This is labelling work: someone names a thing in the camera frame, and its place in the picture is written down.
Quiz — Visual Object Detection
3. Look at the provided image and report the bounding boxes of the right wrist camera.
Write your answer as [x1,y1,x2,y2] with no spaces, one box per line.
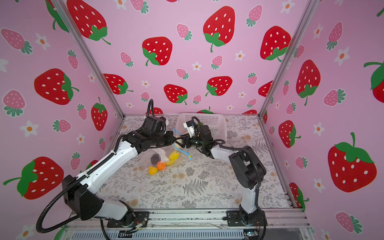
[183,121,196,138]

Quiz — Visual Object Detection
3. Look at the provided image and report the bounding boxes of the white plastic basket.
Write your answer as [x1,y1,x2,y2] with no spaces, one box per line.
[175,113,228,141]

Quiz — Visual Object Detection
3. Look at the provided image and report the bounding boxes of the yellow toy lemon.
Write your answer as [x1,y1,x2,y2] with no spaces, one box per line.
[148,166,159,176]

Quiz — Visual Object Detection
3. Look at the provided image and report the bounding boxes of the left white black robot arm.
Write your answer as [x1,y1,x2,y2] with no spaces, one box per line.
[36,115,175,234]

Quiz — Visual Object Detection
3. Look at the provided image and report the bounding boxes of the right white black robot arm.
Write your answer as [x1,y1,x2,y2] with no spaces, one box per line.
[181,121,267,226]

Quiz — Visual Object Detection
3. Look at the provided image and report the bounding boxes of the orange toy tangerine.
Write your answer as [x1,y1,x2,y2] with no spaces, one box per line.
[157,162,167,171]

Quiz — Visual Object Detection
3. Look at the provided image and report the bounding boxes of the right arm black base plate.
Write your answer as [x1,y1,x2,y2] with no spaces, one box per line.
[223,210,268,227]

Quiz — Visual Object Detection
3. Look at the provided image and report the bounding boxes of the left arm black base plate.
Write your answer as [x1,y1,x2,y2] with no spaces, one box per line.
[107,211,150,229]

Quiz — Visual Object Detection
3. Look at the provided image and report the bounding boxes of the aluminium corner post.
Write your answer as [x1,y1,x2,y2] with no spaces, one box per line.
[259,0,320,120]
[52,0,125,119]

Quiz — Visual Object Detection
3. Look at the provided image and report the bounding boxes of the clear zip top bag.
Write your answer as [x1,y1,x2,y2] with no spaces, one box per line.
[139,143,193,175]

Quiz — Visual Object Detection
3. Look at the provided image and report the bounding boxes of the yellow toy banana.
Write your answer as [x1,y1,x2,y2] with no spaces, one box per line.
[166,151,180,166]

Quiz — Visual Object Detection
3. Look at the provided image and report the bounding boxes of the aluminium front rail frame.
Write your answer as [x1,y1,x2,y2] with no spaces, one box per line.
[59,209,316,240]

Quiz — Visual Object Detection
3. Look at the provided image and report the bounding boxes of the right aluminium corner post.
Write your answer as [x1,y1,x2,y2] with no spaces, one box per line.
[259,0,320,120]

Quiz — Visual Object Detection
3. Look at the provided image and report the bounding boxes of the dark brown toy fruit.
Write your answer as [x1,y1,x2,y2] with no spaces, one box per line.
[151,154,161,166]

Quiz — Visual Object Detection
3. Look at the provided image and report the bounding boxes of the left aluminium corner post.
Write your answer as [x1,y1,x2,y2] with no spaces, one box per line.
[52,0,125,119]

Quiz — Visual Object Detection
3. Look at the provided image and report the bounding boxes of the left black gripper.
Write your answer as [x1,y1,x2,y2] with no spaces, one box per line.
[150,130,178,148]

